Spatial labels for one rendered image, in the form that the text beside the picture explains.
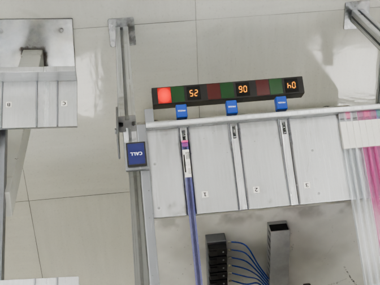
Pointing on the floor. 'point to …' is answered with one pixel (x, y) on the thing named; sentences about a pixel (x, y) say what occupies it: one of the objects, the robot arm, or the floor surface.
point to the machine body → (305, 217)
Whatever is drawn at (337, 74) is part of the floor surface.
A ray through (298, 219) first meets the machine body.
